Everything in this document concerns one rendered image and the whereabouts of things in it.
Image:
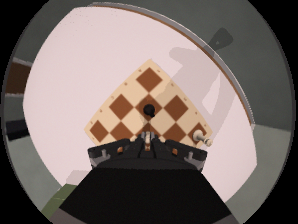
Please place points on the wooden chessboard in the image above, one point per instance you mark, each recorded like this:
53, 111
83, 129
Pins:
122, 116

